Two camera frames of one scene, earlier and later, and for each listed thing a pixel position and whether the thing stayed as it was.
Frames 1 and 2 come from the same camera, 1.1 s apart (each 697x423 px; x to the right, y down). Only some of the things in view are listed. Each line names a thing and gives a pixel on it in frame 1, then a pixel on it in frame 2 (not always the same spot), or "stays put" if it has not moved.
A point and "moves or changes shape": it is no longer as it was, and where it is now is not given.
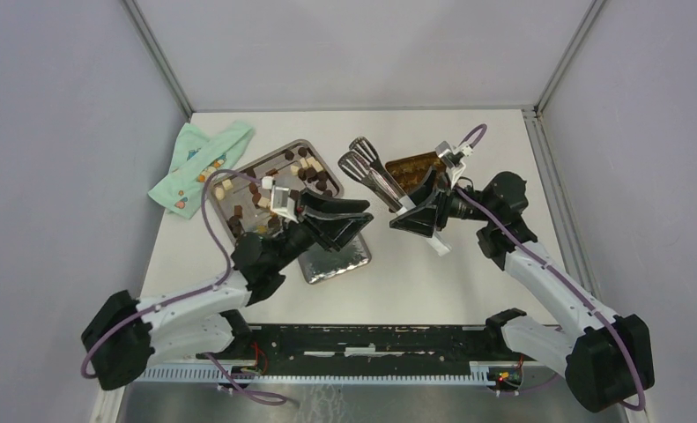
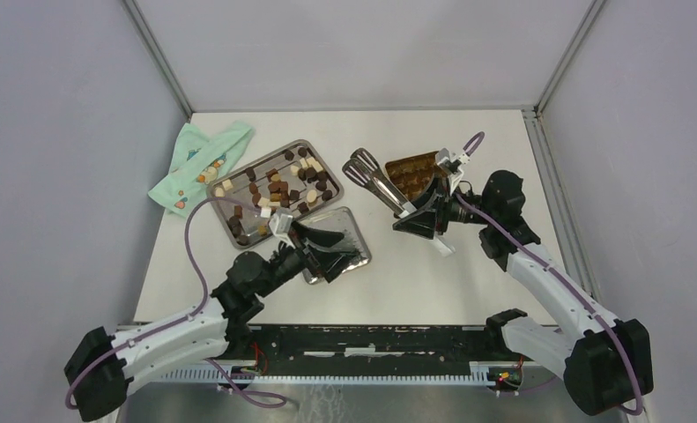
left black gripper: x=332 y=222 to x=325 y=263
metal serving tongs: x=363 y=163 moves or changes shape
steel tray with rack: x=244 y=206 stays put
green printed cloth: x=196 y=156 stays put
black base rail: x=436 y=346 stays put
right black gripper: x=422 y=217 stays put
